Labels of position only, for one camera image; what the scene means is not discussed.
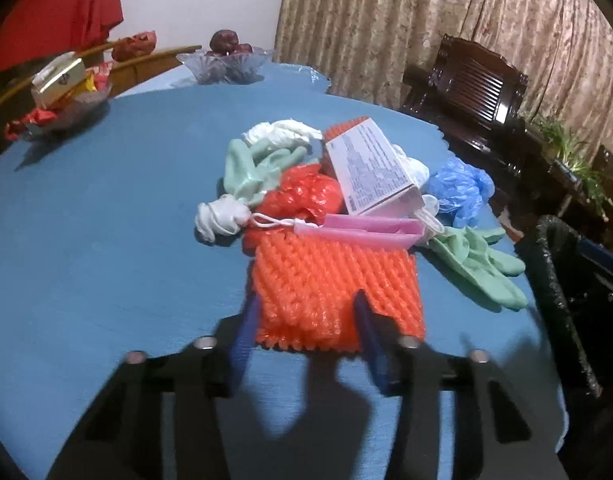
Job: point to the white crumpled cloth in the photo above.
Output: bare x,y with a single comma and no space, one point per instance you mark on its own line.
281,132

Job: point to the glass fruit bowl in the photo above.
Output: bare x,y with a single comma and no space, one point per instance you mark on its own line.
236,67

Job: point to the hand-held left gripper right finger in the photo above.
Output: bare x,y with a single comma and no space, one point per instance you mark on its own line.
374,350

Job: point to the small red date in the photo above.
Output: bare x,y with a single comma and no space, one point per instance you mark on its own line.
244,48
212,53

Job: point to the red plastic bag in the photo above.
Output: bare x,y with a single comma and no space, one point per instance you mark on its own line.
301,192

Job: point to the red crumpled bag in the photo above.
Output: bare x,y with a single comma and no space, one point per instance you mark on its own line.
134,46

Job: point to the red cloth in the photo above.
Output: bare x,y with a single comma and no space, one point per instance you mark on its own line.
51,5

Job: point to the dark wooden chair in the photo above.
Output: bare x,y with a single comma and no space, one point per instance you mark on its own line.
466,85

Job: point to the large orange foam fruit net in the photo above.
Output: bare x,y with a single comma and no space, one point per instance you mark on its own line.
326,285

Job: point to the bin with black bag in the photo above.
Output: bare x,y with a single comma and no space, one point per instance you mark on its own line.
551,280

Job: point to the pink and white carton box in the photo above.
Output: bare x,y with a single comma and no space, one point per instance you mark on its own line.
371,170

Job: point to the glass snack bowl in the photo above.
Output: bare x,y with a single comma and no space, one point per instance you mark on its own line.
71,112

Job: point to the dark wooden side table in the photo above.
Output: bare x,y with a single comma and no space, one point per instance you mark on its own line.
516,170

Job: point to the green potted plant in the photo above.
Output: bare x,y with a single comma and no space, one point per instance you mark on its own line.
561,135

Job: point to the white crumpled face mask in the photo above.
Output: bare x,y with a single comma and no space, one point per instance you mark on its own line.
216,217

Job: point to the pink plastic packet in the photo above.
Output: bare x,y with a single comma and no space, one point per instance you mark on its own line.
356,227

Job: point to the blue plastic bag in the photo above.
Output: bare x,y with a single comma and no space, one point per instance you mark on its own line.
459,185

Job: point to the large red date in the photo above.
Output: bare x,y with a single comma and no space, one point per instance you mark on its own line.
221,40

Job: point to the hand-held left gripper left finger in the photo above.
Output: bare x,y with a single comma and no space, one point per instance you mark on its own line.
244,340

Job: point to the red candy wrapper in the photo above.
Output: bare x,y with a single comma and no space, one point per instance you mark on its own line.
31,117

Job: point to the light wooden chair backrest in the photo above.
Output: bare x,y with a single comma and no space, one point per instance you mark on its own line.
16,91
151,62

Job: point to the blue tablecloth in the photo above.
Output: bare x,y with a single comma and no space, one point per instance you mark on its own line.
111,210

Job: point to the green rubber glove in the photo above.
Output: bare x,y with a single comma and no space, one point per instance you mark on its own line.
476,265
241,175

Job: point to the small orange foam fruit net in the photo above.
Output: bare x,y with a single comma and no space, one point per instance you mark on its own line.
341,127

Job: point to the beige patterned curtain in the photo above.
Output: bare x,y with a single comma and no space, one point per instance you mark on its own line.
386,20

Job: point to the gold box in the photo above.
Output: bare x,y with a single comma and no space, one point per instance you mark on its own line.
61,77

